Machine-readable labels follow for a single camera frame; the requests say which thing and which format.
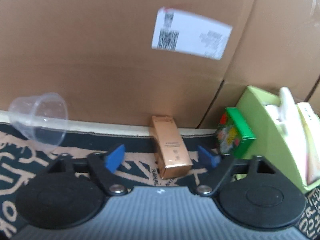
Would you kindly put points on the green floral tin box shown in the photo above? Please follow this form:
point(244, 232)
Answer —
point(233, 134)

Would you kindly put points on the black tan lettered mat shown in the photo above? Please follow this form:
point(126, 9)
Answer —
point(20, 162)

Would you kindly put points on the lime green open box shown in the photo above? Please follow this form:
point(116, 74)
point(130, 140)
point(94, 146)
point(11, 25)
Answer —
point(270, 140)

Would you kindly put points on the long white pink box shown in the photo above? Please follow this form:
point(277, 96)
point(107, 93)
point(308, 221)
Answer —
point(310, 122)

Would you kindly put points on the white shipping label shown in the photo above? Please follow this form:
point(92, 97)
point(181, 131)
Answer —
point(185, 32)

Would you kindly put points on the clear plastic cup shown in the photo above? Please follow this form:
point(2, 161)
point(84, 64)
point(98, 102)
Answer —
point(40, 118)

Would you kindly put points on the large brown cardboard box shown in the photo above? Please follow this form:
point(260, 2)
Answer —
point(97, 55)

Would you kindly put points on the white plush bunny toy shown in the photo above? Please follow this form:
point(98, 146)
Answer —
point(286, 116)

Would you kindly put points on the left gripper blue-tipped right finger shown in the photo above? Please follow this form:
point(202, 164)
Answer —
point(220, 171)

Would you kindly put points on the copper orange small box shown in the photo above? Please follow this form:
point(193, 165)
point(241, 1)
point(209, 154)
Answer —
point(171, 154)

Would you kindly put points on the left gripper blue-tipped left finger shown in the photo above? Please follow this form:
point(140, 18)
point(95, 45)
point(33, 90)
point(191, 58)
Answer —
point(102, 168)

